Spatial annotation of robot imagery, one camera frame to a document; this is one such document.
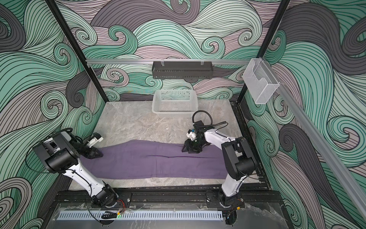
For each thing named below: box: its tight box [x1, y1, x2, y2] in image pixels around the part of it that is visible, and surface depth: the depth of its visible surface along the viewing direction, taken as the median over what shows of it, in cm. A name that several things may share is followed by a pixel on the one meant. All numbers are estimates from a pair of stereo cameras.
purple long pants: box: [79, 139, 228, 181], surface depth 87 cm
